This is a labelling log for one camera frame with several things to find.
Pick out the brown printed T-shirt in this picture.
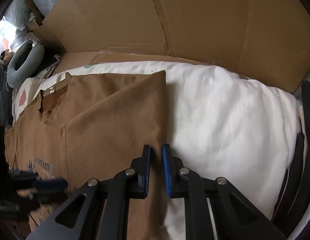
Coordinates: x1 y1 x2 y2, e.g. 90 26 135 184
5 70 170 240

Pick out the brown plush toy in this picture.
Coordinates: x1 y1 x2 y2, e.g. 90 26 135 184
0 50 14 65

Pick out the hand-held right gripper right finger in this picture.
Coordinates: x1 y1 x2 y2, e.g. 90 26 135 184
162 144 287 240

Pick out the floral cloth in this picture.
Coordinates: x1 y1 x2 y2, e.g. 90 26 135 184
35 62 61 79

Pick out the grey neck pillow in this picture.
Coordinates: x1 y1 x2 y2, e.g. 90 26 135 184
6 41 45 88

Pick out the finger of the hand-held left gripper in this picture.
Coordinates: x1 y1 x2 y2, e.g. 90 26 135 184
36 179 68 190

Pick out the brown cardboard sheet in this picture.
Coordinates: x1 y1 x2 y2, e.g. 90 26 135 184
26 0 310 93

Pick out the black frame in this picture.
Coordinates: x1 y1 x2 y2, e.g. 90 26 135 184
270 80 310 220

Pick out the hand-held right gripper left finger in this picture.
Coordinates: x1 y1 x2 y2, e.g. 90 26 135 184
25 144 152 240

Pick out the cream printed blanket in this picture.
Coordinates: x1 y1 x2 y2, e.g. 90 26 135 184
12 61 308 240

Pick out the dark grey garment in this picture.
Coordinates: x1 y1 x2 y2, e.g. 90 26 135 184
0 62 14 130

